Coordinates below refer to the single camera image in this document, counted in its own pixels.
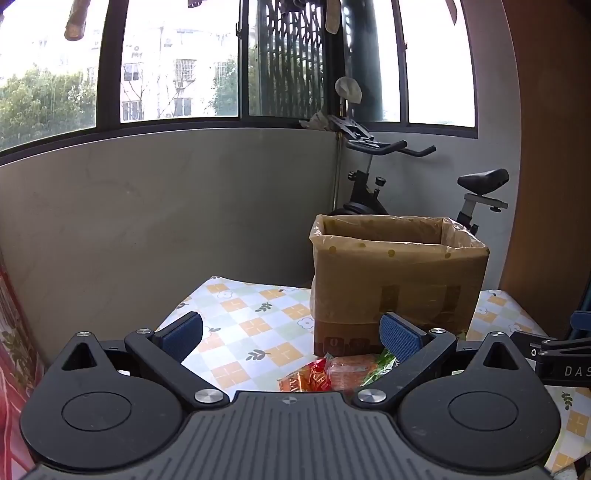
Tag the short beige hanging sock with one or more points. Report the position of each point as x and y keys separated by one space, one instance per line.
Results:
x=332 y=18

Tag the small green snack packet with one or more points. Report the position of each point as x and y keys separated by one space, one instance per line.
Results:
x=381 y=367

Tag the white apartment building outside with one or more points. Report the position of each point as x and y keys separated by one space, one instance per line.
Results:
x=180 y=74

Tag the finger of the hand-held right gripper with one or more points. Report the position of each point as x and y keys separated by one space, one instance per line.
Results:
x=582 y=327
x=549 y=347

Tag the long beige hanging sock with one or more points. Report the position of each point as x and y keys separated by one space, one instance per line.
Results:
x=76 y=21

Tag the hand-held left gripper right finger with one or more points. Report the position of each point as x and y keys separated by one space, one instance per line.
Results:
x=399 y=337

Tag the brown wooden cabinet panel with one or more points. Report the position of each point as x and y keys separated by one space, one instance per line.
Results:
x=554 y=138

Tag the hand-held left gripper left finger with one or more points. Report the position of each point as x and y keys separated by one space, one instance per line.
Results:
x=184 y=332

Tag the plastic bag on pole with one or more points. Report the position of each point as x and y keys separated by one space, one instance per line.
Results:
x=348 y=90

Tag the dark green outdoor pillar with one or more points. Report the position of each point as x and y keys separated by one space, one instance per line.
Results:
x=364 y=60

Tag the red orange snack packet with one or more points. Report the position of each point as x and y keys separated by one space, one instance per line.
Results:
x=308 y=376

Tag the red floral cloth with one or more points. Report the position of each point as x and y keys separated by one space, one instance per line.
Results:
x=14 y=350

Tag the dark metal window grille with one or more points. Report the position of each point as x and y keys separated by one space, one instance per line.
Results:
x=286 y=60

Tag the checkered floral tablecloth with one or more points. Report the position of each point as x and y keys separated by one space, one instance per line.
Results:
x=249 y=323

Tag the crumpled rag on windowsill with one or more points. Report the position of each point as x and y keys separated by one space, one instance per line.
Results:
x=316 y=121

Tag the green tree outside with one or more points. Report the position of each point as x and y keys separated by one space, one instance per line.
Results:
x=41 y=106

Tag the clear packet orange contents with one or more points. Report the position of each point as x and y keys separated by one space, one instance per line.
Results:
x=351 y=369

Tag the black exercise bike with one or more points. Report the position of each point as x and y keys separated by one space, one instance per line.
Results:
x=485 y=180

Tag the brown cardboard box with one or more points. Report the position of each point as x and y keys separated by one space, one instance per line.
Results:
x=351 y=332

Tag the thin metal pole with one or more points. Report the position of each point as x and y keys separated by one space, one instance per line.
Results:
x=338 y=161

